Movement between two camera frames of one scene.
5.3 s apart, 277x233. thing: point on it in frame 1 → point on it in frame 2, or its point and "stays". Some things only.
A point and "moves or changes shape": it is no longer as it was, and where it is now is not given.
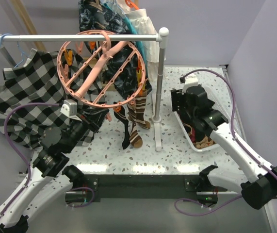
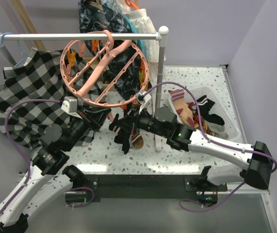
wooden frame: x=29 y=26 stays
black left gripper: x=98 y=118 stays
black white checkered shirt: x=29 y=98 stays
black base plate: x=118 y=188 stays
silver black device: x=191 y=80 → x=142 y=98
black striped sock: x=122 y=116 moves or changes shape
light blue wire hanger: x=22 y=53 stays
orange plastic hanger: x=130 y=4 stays
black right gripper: x=177 y=96 → x=137 y=117
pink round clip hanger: x=108 y=57 moves or changes shape
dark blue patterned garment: x=126 y=68 stays
